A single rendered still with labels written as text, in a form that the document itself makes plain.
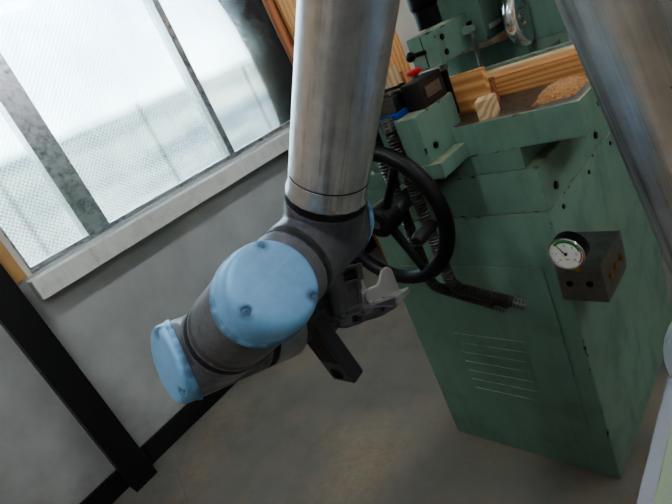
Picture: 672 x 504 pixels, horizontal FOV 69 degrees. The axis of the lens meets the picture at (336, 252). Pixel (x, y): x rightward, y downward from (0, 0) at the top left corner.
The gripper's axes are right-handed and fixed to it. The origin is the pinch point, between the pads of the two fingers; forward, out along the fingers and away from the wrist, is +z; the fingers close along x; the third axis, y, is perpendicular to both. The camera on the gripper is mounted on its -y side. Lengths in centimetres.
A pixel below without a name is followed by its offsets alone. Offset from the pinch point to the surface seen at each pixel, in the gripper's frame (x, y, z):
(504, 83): -2, 33, 40
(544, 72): -10, 33, 40
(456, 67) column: 18, 42, 57
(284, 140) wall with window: 142, 44, 98
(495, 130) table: -6.3, 23.2, 26.8
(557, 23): -8, 43, 53
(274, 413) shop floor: 106, -65, 41
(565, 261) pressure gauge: -15.3, -1.0, 29.0
